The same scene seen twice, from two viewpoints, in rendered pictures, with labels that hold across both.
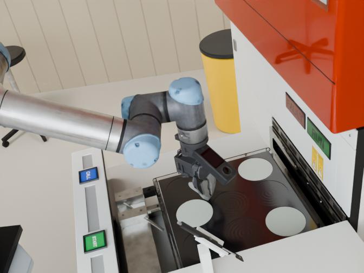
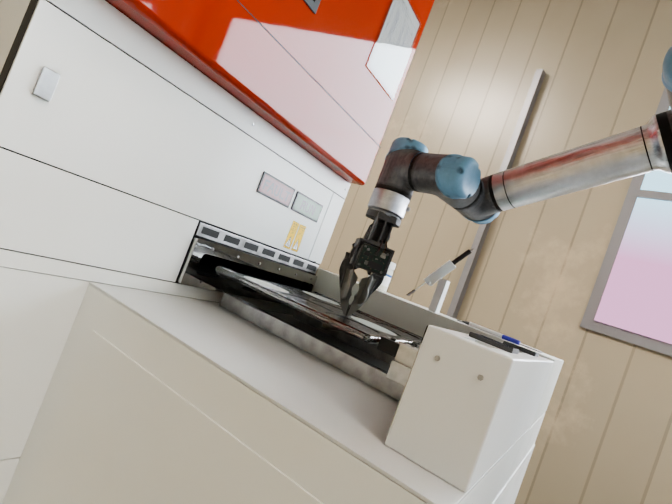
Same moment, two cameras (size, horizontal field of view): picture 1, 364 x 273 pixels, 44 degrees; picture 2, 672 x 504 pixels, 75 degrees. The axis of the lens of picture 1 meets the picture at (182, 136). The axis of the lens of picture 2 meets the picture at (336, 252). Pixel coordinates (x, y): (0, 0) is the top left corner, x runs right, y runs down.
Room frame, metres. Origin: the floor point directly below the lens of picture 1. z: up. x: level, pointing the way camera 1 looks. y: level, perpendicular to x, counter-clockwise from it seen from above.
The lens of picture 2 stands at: (1.63, 0.47, 0.98)
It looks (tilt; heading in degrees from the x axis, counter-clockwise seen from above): 2 degrees up; 219
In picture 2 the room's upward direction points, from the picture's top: 21 degrees clockwise
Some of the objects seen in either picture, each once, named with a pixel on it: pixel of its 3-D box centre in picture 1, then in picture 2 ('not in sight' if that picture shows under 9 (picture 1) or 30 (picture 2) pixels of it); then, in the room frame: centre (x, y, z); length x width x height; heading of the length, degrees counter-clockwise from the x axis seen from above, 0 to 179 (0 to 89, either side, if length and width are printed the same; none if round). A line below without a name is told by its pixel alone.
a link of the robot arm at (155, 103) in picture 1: (145, 113); (448, 178); (0.91, 0.07, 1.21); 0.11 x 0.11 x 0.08; 84
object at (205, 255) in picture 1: (212, 252); (436, 284); (0.62, -0.02, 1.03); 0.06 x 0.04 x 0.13; 97
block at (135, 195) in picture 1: (129, 196); (424, 361); (0.98, 0.18, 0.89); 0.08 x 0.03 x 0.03; 97
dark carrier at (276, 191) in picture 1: (231, 204); (333, 309); (0.87, -0.10, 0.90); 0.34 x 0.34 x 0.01; 7
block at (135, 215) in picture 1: (132, 216); not in sight; (0.90, 0.17, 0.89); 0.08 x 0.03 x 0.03; 97
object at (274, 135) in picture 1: (301, 181); (259, 278); (0.91, -0.30, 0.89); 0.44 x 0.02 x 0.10; 7
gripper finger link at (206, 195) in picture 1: (197, 188); (362, 297); (0.91, -0.02, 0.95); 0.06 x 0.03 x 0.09; 43
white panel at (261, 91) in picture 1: (280, 110); (221, 204); (1.09, -0.30, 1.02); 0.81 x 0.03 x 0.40; 7
